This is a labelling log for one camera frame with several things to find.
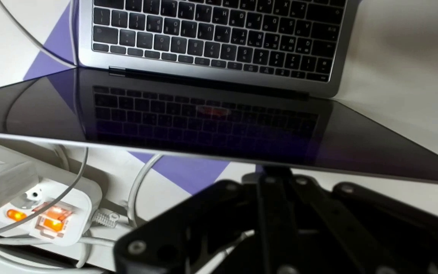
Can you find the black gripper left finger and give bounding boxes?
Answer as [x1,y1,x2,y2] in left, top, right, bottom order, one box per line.
[113,165,283,274]

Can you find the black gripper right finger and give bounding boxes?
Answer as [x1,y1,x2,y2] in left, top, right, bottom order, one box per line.
[277,165,438,274]

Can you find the silver laptop with black screen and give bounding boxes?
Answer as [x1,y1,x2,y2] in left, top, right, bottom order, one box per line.
[0,0,438,187]

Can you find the white charger plug block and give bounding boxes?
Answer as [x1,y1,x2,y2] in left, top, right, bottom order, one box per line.
[0,156,41,210]

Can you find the purple paper sheet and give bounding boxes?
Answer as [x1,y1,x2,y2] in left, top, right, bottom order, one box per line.
[22,0,232,197]

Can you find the thick white power strip cable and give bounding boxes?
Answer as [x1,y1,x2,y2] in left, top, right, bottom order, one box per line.
[127,152,166,228]

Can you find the white power strip with cables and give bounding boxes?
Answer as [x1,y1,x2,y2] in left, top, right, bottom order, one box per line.
[0,144,92,243]

